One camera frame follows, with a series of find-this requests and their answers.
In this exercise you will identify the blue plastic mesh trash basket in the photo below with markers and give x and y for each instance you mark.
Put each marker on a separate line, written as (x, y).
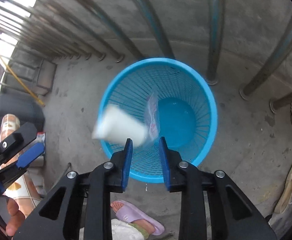
(170, 99)

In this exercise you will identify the metal dustpan box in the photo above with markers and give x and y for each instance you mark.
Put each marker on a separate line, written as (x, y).
(44, 78)

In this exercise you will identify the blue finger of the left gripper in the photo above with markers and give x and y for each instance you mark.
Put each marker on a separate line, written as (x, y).
(30, 155)

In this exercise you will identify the purple slipper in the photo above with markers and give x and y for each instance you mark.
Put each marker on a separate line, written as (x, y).
(132, 223)

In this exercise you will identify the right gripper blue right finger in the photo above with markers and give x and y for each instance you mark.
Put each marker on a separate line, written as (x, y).
(163, 153)

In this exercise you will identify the steel balcony railing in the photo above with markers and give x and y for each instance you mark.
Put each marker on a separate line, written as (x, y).
(216, 30)

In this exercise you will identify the person's left hand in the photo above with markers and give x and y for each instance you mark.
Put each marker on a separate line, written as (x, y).
(17, 217)

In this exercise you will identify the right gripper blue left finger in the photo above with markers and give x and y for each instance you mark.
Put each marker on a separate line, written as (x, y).
(128, 152)

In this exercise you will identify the yellow broom handle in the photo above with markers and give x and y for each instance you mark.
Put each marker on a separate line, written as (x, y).
(22, 83)

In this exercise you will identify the clear pink plastic wrapper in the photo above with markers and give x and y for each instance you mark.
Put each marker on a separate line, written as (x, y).
(151, 117)

